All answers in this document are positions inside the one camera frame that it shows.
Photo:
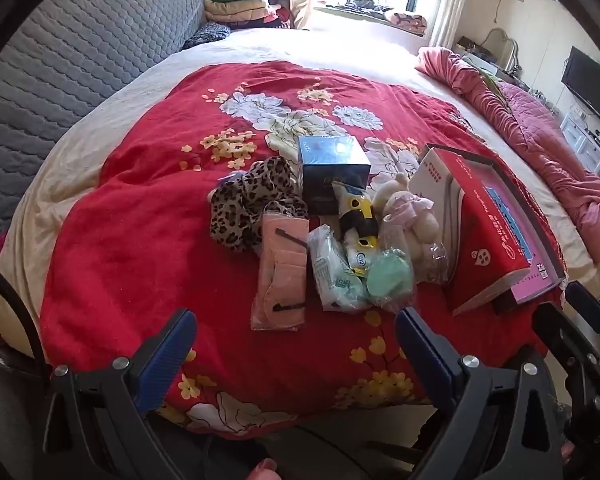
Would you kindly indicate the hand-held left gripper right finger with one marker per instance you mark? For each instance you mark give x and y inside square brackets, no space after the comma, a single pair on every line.
[425,355]

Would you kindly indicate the cluttered dressing table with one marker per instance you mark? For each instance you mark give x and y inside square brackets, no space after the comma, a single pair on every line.
[475,50]

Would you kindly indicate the green crumpled blanket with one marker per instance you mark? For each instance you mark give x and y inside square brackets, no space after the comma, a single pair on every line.
[482,72]

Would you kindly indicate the heart-shaped metal mirror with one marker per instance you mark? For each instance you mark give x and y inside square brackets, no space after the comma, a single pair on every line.
[512,50]

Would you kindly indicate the green round item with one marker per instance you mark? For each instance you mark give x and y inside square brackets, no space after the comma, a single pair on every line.
[390,275]

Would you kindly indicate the brown floral cushion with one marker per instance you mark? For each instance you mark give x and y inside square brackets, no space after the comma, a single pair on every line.
[407,21]

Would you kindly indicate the red floral blanket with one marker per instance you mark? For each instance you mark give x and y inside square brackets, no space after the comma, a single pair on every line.
[130,260]

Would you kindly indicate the pale green tissue pack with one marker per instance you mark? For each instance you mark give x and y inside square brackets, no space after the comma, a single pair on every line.
[335,275]

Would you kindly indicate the bed with cream sheet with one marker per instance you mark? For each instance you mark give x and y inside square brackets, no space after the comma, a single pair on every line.
[330,45]

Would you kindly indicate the white drawer cabinet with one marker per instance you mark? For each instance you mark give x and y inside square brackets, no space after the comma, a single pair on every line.
[582,142]

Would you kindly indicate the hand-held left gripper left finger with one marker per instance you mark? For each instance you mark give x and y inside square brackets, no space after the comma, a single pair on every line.
[165,355]

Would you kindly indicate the glossy black box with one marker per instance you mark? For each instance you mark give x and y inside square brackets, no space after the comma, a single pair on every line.
[330,170]

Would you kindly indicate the leopard print cloth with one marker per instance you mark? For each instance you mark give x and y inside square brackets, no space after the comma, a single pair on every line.
[240,210]

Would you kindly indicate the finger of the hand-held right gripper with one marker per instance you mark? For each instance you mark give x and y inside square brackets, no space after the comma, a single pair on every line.
[587,306]
[560,332]

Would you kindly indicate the pink quilt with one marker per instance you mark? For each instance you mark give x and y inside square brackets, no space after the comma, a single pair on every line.
[540,125]

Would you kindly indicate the dark clothes on windowsill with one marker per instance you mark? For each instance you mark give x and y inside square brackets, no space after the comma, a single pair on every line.
[360,6]

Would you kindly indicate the black flat television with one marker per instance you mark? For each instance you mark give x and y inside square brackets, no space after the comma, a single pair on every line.
[587,85]

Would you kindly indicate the beige folded blanket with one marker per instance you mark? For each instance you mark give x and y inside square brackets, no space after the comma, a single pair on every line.
[235,7]

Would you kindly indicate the pink eye mask packet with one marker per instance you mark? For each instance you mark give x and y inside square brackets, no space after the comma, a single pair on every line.
[280,270]

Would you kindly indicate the dark patterned cloth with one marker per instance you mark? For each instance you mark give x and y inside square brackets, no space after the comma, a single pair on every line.
[206,35]

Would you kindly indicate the cream teddy bear pink bow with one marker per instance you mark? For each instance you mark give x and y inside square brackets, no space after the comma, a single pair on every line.
[422,230]

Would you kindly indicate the grey quilted headboard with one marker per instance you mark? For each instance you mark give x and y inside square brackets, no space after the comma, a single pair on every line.
[80,35]

